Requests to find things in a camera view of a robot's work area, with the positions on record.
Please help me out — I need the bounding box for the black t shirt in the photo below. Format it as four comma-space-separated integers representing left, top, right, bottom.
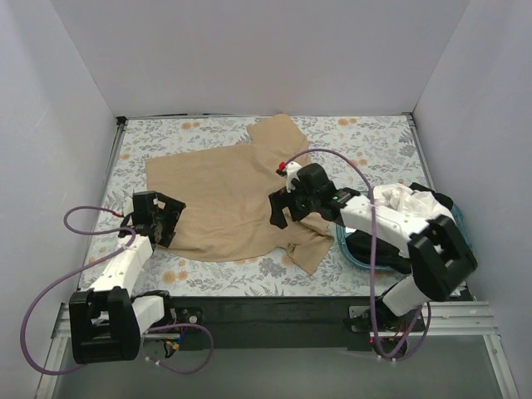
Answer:
347, 181, 455, 275

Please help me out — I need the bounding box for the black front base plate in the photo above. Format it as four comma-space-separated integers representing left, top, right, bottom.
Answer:
169, 296, 372, 352

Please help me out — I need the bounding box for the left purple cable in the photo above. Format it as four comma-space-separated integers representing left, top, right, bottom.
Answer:
19, 205, 215, 377

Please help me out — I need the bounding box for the beige t shirt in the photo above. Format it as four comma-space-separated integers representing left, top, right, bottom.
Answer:
145, 114, 334, 274

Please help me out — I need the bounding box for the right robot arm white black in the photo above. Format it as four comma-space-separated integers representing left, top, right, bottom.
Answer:
268, 162, 478, 331

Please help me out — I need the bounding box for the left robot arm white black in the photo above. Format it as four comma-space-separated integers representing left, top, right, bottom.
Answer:
68, 190, 186, 365

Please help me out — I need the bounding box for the teal plastic basket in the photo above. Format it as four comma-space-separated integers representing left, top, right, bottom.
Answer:
335, 204, 473, 275

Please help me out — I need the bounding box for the floral patterned table mat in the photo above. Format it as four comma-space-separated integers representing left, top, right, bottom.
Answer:
103, 116, 427, 296

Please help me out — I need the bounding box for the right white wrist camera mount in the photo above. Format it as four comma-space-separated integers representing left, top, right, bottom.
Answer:
276, 161, 303, 192

